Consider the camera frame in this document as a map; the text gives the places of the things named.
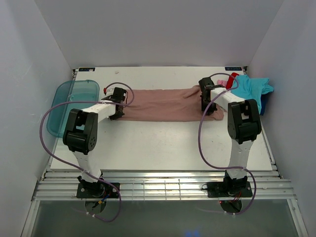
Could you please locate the dusty pink t shirt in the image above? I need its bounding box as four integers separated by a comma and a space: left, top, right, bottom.
116, 84, 225, 122

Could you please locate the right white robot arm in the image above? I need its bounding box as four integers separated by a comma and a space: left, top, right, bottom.
198, 77, 262, 198

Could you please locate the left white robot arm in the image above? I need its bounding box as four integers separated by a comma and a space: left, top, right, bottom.
63, 87, 128, 198

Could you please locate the light pink folded t shirt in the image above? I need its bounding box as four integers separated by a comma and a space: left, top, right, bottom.
217, 79, 228, 87

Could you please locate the red folded t shirt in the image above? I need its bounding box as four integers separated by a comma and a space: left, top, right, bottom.
226, 73, 239, 89

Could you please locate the teal plastic tray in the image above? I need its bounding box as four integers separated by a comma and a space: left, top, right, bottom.
46, 80, 100, 138

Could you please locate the cyan folded t shirt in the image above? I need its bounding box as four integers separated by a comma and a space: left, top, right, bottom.
231, 75, 274, 112

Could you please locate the dark blue folded t shirt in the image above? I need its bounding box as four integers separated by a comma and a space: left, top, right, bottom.
260, 93, 270, 116

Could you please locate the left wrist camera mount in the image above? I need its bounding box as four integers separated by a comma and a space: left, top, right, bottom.
103, 87, 114, 97

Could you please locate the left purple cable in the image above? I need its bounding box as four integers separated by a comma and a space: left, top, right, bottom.
40, 81, 135, 222

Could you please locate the purple cable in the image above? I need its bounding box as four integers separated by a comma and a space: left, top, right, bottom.
40, 81, 135, 222
197, 72, 257, 215

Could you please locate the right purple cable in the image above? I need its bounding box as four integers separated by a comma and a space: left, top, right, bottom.
197, 72, 257, 215

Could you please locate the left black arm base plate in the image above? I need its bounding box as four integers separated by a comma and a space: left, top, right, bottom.
76, 184, 119, 199

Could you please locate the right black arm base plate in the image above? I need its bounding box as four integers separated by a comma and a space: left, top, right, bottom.
203, 182, 253, 198

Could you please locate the aluminium rail frame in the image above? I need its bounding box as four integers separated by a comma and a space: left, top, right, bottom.
21, 165, 308, 237

